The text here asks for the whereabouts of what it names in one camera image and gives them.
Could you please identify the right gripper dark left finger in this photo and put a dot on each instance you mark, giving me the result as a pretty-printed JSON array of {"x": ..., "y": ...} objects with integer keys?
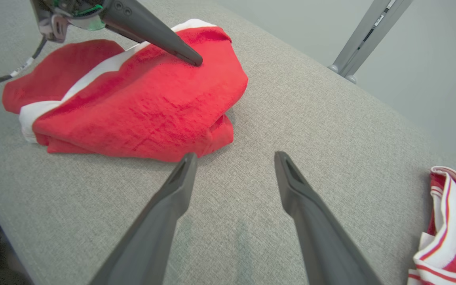
[{"x": 149, "y": 245}]

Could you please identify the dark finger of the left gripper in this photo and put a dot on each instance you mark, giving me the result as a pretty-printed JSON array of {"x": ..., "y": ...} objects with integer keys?
[{"x": 141, "y": 21}]

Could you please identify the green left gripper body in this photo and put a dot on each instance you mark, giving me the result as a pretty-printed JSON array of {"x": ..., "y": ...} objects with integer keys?
[{"x": 81, "y": 10}]

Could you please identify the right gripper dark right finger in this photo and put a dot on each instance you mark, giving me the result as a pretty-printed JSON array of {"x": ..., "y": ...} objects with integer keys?
[{"x": 327, "y": 245}]

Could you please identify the red shorts with white stripe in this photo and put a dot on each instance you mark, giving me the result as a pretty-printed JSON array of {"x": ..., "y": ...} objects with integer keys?
[{"x": 133, "y": 111}]

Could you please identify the grey metal stand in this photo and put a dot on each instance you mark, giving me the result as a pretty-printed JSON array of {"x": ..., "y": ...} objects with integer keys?
[{"x": 362, "y": 35}]

